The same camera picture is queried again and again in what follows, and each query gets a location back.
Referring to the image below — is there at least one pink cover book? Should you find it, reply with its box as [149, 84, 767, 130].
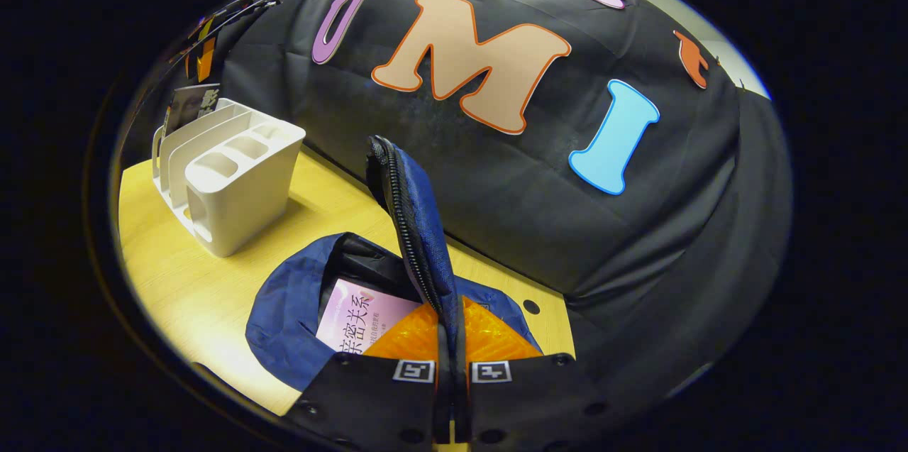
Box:
[315, 277, 423, 358]

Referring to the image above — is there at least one black backdrop cloth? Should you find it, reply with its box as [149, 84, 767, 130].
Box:
[117, 0, 794, 431]

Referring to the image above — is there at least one blue schoolbag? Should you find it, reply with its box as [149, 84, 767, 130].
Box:
[245, 134, 544, 393]

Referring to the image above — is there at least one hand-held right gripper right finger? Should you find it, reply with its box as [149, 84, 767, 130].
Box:
[463, 296, 619, 450]

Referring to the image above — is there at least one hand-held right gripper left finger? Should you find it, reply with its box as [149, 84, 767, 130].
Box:
[282, 302, 442, 447]

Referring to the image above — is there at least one dark cover book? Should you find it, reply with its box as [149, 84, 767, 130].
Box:
[164, 82, 221, 138]

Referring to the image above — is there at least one white plastic bookshelf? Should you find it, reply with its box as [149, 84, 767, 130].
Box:
[150, 98, 308, 258]

